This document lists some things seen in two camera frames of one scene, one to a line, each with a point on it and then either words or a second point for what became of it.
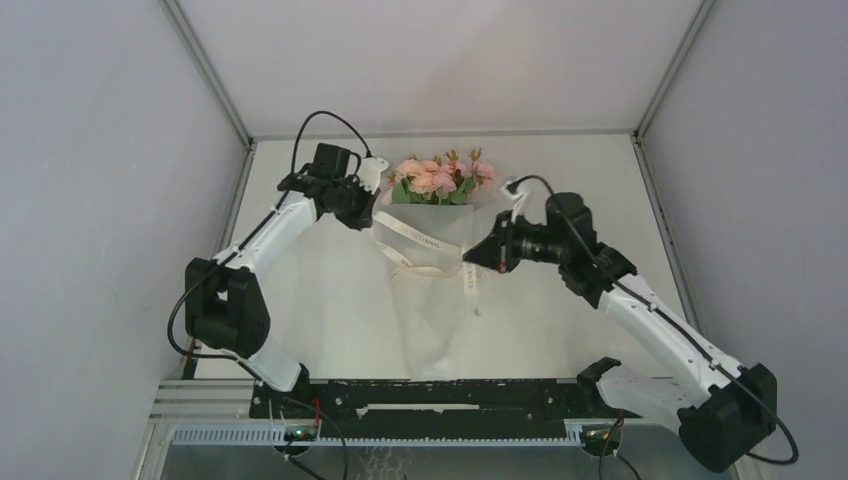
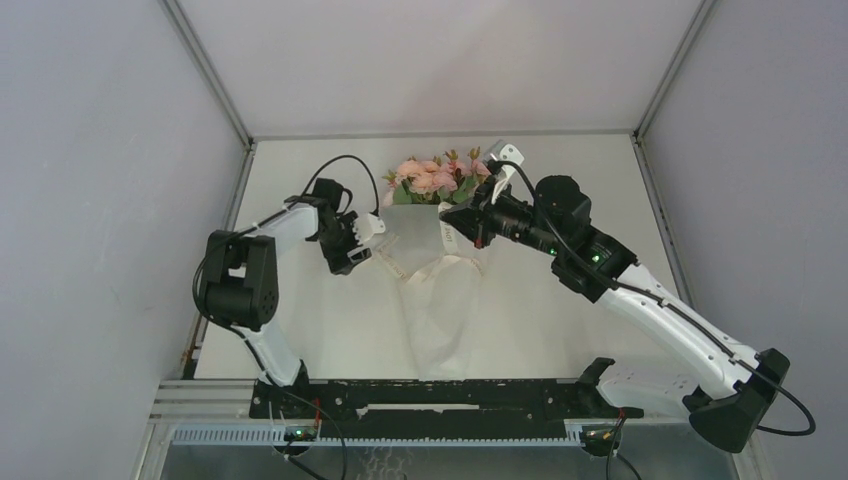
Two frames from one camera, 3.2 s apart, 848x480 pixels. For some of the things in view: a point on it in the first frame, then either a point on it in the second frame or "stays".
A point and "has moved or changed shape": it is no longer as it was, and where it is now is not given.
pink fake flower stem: [416, 182] stays
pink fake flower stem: [453, 179] stays
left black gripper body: [352, 202] to [336, 243]
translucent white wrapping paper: [424, 245] stays
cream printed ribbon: [409, 268] has moved or changed shape
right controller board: [595, 435] stays
